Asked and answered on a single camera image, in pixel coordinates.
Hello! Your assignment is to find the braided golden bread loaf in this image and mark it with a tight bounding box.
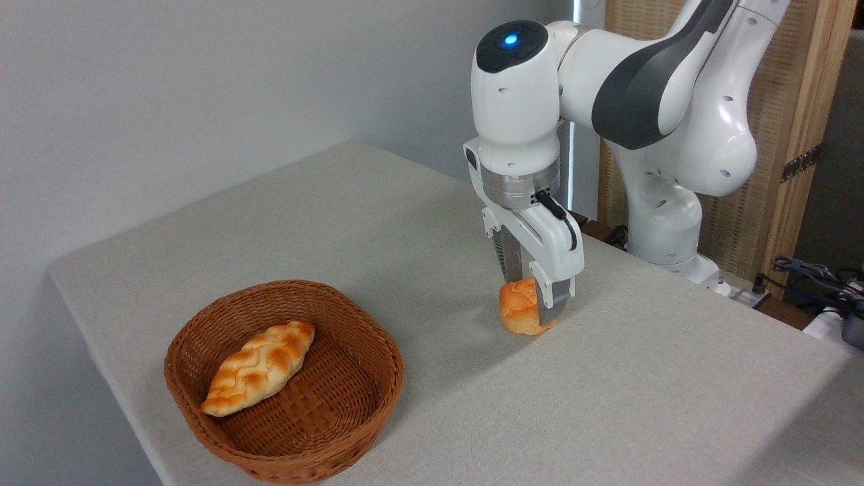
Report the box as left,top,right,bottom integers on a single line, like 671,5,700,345
201,321,316,417

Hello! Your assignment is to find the small grey box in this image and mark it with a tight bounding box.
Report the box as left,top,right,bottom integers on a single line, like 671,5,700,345
842,310,864,350

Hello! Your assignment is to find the brown wicker basket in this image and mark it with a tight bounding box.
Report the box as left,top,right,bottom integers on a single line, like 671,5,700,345
164,280,404,485

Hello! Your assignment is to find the round orange bread bun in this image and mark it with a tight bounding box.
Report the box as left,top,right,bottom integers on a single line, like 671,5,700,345
499,277,560,336

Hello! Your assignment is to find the dark metal screen hinge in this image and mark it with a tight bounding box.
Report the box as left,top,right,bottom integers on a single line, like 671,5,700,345
781,144,823,183

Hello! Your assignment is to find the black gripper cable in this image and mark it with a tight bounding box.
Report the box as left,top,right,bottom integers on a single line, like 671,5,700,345
531,191,579,252

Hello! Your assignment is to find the beige linen tablecloth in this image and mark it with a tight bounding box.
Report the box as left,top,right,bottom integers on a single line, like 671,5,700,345
47,142,864,486

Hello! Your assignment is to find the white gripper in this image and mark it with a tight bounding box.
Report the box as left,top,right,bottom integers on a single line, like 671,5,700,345
464,137,585,328

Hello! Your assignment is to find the tangled dark cable bundle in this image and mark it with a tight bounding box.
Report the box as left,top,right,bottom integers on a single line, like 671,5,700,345
759,254,864,318

